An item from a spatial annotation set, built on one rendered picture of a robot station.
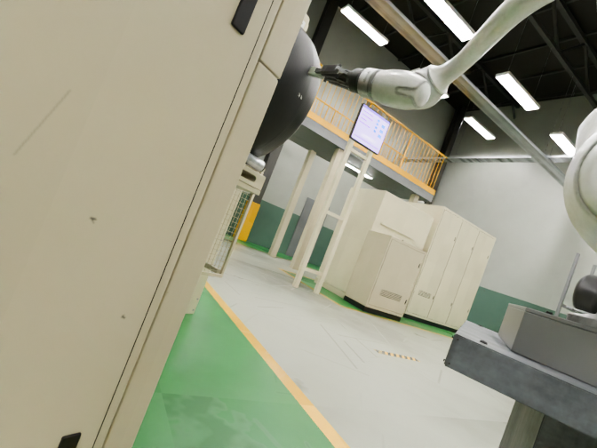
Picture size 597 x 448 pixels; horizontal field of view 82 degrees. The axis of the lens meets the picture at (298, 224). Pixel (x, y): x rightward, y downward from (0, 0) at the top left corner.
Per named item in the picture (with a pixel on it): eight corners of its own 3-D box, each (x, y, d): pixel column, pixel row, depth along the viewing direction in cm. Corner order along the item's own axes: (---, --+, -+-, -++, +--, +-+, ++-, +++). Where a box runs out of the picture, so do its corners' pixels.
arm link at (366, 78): (381, 63, 103) (365, 60, 107) (366, 91, 104) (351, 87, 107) (391, 80, 110) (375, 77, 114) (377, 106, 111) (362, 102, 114)
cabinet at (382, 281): (363, 311, 532) (392, 236, 537) (341, 299, 580) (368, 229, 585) (401, 322, 578) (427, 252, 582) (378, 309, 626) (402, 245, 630)
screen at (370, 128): (350, 137, 504) (363, 102, 506) (347, 137, 508) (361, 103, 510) (378, 155, 534) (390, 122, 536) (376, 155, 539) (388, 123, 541)
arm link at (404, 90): (365, 103, 106) (387, 104, 115) (410, 115, 97) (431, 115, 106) (374, 65, 101) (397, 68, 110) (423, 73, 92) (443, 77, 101)
